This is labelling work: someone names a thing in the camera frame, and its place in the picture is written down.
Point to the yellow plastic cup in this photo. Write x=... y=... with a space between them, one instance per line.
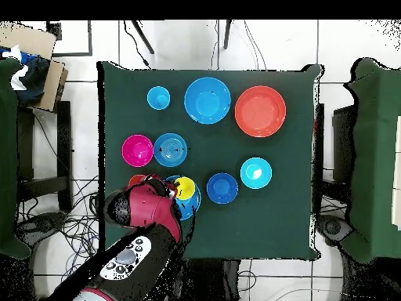
x=185 y=188

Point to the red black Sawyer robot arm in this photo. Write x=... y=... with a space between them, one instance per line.
x=150 y=207

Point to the large blue plastic bowl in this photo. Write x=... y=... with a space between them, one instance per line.
x=189 y=207
x=207 y=100

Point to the orange plastic cup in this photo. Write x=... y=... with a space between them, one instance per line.
x=136 y=180

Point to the blue flat-bottomed ringed bowl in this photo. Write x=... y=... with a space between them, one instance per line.
x=170 y=149

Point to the pink plastic bowl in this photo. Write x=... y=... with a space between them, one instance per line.
x=137 y=150

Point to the dark blue plastic bowl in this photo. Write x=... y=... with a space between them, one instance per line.
x=222 y=188

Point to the small cyan plastic bowl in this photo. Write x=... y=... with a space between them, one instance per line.
x=256 y=172

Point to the light blue plastic cup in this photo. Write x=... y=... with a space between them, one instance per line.
x=158 y=97

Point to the dark green tablecloth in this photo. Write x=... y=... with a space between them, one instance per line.
x=266 y=219

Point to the large orange plastic bowl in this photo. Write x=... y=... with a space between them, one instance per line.
x=260 y=111

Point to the black equipment base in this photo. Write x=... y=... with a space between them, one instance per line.
x=332 y=227
x=40 y=223

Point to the black tripod leg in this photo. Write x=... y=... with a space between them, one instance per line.
x=143 y=37
x=226 y=34

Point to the brown cardboard box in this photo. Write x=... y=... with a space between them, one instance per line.
x=53 y=84

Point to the green cloth side table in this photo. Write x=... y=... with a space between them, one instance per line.
x=7 y=156
x=376 y=156

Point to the blue and white cloth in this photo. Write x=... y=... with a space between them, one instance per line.
x=33 y=78

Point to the black box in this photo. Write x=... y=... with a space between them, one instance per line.
x=343 y=144

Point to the black stool frame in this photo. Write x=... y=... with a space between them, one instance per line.
x=64 y=156

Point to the black floor frame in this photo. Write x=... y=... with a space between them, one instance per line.
x=90 y=40

